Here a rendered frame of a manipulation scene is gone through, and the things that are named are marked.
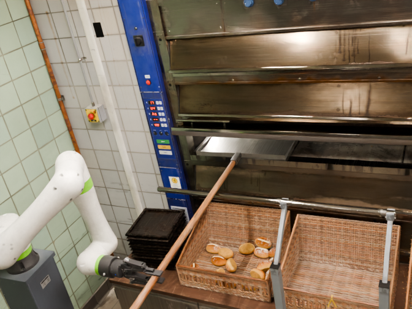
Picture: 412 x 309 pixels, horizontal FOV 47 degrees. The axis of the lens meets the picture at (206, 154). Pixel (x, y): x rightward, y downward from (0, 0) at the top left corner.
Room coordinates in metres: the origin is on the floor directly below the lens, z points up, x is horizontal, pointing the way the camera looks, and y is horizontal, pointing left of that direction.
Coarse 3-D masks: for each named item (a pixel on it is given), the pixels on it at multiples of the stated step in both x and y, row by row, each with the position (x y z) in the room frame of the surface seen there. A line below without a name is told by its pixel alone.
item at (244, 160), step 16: (192, 160) 2.55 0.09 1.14; (208, 160) 2.49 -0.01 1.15; (224, 160) 2.44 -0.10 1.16; (240, 160) 2.39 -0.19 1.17; (256, 160) 2.34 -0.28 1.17; (272, 160) 2.29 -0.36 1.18; (288, 160) 2.25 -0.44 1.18; (304, 160) 2.22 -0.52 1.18; (320, 160) 2.19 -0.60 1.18; (336, 160) 2.16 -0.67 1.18; (352, 160) 2.12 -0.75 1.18
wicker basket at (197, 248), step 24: (216, 216) 2.46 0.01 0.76; (240, 216) 2.38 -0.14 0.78; (288, 216) 2.22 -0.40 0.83; (192, 240) 2.29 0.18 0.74; (216, 240) 2.42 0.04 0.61; (240, 240) 2.35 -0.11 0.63; (240, 264) 2.18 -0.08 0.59; (216, 288) 2.00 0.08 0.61; (240, 288) 1.93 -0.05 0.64; (264, 288) 1.86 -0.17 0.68
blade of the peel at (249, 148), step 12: (204, 144) 2.63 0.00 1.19; (216, 144) 2.61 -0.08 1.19; (228, 144) 2.58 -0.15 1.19; (240, 144) 2.55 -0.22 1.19; (252, 144) 2.52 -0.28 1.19; (264, 144) 2.49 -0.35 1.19; (276, 144) 2.46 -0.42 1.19; (288, 144) 2.43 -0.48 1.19; (228, 156) 2.43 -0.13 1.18; (252, 156) 2.36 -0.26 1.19; (264, 156) 2.32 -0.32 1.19; (276, 156) 2.29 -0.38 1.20
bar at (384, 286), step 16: (176, 192) 2.18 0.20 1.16; (192, 192) 2.13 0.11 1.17; (208, 192) 2.09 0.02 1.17; (320, 208) 1.79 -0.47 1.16; (336, 208) 1.75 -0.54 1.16; (352, 208) 1.72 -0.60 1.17; (368, 208) 1.69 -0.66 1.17; (384, 256) 1.54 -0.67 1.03; (272, 272) 1.69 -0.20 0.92; (384, 272) 1.49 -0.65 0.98; (384, 288) 1.44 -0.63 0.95; (384, 304) 1.44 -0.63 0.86
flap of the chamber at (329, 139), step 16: (240, 128) 2.31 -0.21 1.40; (256, 128) 2.27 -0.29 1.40; (272, 128) 2.24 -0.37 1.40; (288, 128) 2.20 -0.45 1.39; (304, 128) 2.17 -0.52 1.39; (320, 128) 2.14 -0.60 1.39; (336, 128) 2.11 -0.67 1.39; (352, 128) 2.07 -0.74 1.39; (368, 128) 2.04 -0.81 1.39; (384, 128) 2.01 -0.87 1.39; (400, 128) 1.98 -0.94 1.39; (384, 144) 1.86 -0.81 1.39; (400, 144) 1.82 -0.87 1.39
